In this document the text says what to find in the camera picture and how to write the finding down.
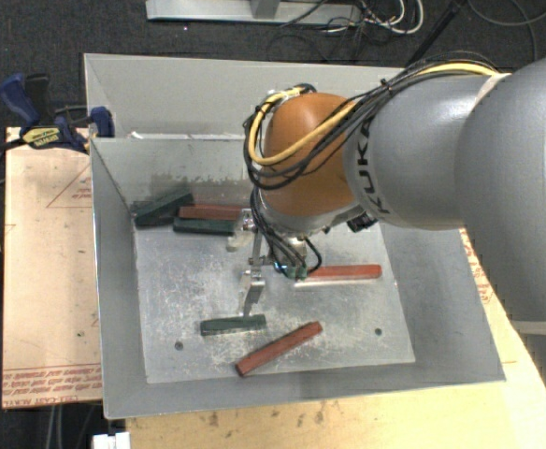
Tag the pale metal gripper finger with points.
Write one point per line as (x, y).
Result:
(253, 288)
(248, 220)

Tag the red-brown flat block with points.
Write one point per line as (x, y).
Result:
(207, 212)
(348, 271)
(280, 349)

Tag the dark green flat block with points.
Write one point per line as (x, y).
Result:
(203, 226)
(163, 206)
(231, 325)

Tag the grey metal bin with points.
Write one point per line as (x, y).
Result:
(184, 274)

